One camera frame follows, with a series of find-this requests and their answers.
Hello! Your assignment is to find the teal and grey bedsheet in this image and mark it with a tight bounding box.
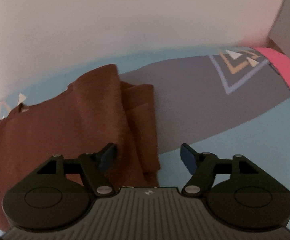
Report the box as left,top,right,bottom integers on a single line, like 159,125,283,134
0,48,290,239

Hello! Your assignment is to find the brown knit sweater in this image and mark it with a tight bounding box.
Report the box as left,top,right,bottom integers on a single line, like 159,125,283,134
0,64,160,231

